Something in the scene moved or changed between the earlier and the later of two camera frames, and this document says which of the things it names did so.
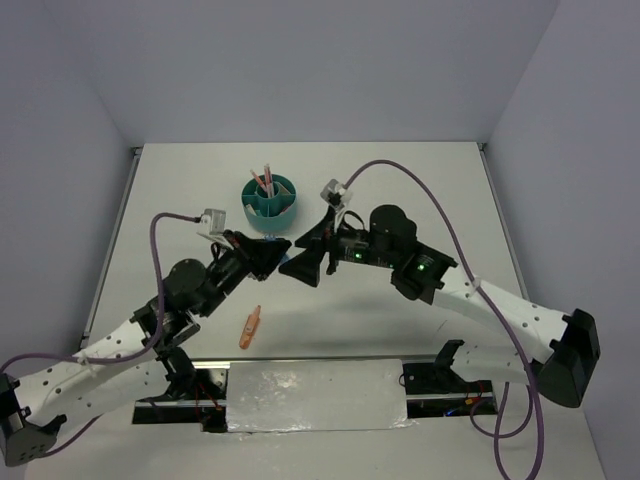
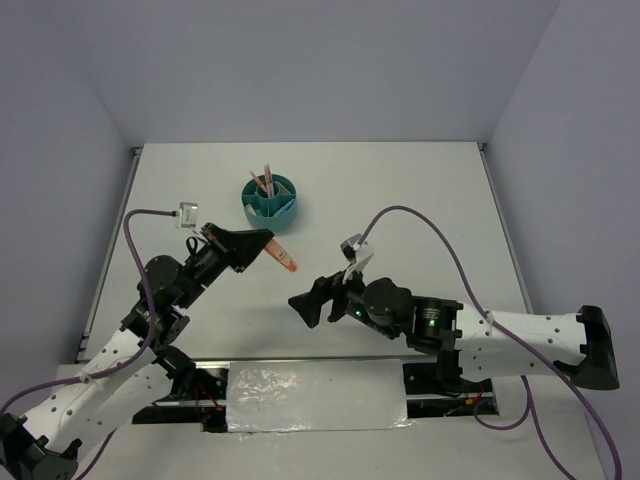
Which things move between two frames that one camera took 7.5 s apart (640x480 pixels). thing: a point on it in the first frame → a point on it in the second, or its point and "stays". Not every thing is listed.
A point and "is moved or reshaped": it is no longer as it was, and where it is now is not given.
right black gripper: [306, 265] → [308, 304]
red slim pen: [258, 181] stays
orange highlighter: [249, 329] is moved or reshaped
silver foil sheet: [310, 396] stays
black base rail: [430, 388] stays
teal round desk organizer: [269, 202] stays
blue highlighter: [285, 257] → [285, 207]
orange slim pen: [266, 181] stays
